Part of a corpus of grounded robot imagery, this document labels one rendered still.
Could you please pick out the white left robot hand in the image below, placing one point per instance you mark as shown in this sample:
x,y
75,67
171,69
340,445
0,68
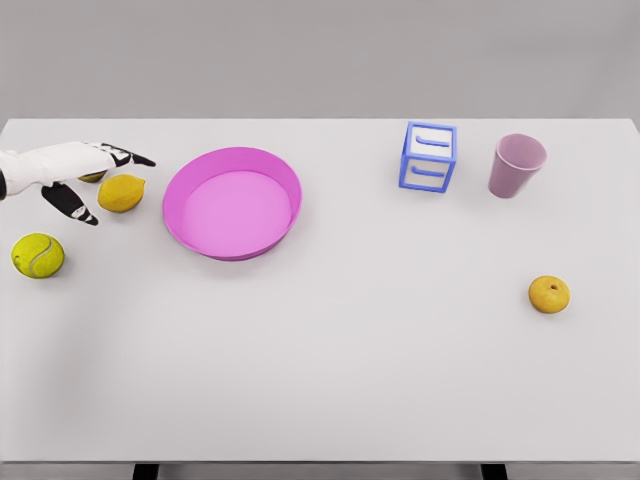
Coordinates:
x,y
65,160

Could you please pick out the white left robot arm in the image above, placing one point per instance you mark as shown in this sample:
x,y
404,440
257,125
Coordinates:
x,y
7,172

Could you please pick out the yellow lemon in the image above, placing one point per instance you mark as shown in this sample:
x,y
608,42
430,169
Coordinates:
x,y
120,194

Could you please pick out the pink round plate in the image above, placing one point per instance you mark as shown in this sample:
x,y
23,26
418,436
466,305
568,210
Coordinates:
x,y
232,210

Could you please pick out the small yellow fruit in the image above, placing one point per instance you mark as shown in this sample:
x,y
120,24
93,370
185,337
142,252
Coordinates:
x,y
93,177

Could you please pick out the yellow-green tennis ball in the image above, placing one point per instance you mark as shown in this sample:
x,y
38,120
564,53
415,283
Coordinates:
x,y
37,255

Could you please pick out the blue-framed small cabinet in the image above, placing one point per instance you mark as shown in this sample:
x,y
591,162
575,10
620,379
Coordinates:
x,y
402,170

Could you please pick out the light pink cup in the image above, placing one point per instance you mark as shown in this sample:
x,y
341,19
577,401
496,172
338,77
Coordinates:
x,y
512,172

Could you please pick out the yellow round apple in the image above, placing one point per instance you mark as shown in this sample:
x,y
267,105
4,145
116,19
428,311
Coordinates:
x,y
549,295

